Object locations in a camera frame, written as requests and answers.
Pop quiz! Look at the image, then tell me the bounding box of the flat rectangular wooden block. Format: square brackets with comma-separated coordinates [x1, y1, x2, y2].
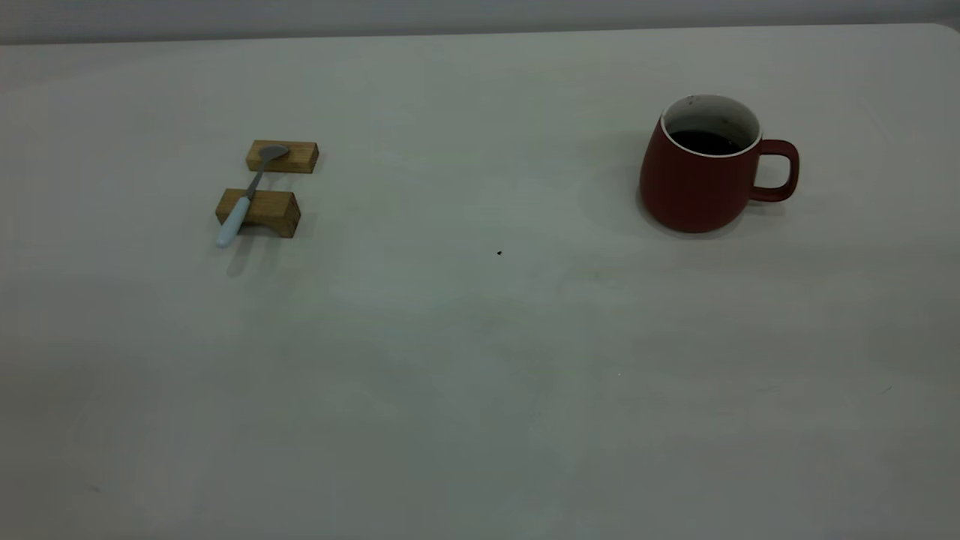
[246, 139, 320, 175]

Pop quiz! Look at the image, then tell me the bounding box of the red ceramic mug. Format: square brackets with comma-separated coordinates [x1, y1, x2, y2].
[639, 94, 800, 234]

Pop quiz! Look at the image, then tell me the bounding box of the spoon with pale blue handle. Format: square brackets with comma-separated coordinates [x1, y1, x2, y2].
[216, 144, 290, 249]

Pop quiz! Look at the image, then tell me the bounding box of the arched wooden block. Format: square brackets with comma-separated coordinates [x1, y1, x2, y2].
[215, 187, 302, 239]

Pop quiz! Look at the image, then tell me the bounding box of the dark coffee liquid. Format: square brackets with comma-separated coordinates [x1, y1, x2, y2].
[670, 130, 743, 157]

